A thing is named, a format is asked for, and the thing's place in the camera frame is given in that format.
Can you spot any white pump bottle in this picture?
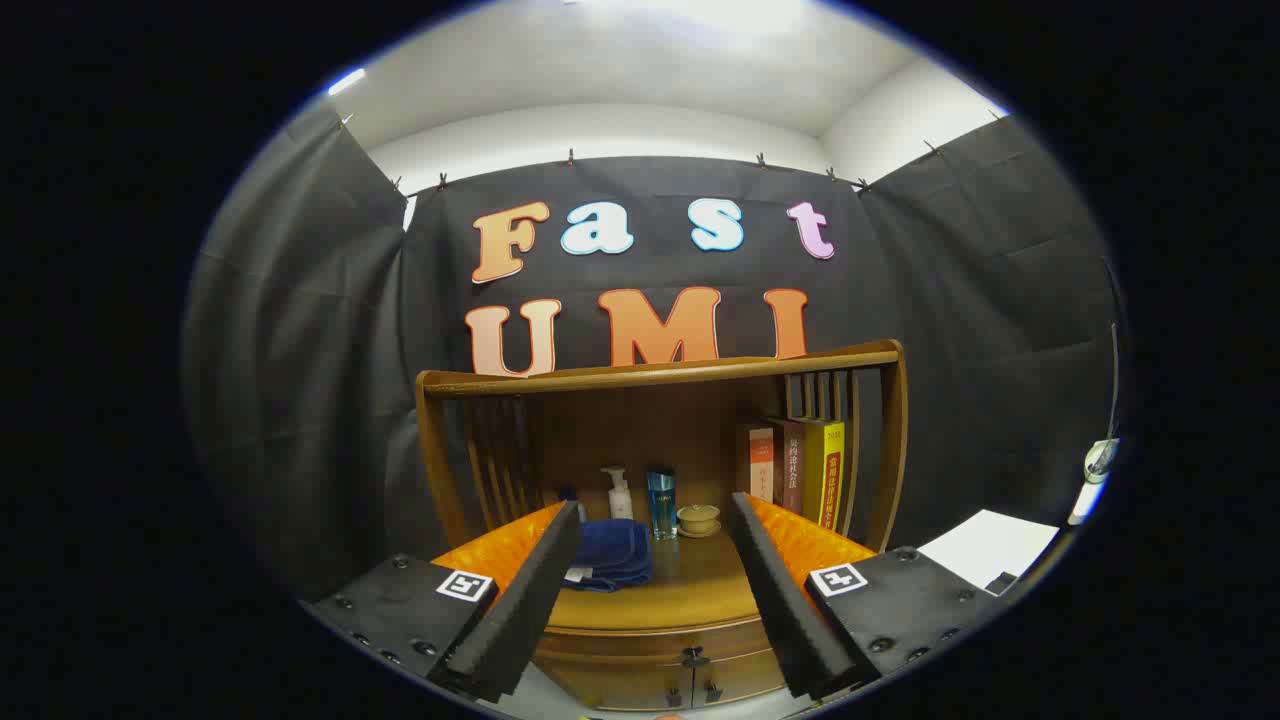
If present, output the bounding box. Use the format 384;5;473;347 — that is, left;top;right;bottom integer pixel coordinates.
600;466;635;521

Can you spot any wooden drawer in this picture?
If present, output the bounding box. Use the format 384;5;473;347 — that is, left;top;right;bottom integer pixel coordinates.
533;618;776;673

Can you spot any yellow book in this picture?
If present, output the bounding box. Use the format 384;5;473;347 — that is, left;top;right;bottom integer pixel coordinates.
803;418;846;531

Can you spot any brown book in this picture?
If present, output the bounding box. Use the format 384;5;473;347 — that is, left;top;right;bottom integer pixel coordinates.
765;417;807;514

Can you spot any blue folded towel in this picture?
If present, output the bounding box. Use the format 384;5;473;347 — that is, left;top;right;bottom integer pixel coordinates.
565;518;654;593

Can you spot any tall blue glass bottle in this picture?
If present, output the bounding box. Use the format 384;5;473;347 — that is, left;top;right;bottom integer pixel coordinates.
646;467;678;541

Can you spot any wooden cabinet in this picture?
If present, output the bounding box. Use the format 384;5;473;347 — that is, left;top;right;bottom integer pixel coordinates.
415;338;909;713

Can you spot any white drawer unit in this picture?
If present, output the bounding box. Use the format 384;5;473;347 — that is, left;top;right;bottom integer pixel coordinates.
920;509;1061;596

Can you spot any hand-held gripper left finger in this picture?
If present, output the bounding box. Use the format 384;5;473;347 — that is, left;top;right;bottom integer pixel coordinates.
300;500;584;704

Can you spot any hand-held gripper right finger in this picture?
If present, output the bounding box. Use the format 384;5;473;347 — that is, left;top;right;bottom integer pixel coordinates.
727;491;1004;701

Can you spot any beige book with orange band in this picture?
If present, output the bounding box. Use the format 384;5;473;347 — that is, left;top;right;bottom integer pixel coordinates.
738;423;776;504

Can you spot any row of black cloth clips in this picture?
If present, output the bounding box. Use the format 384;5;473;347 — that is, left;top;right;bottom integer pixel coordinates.
340;108;1001;191

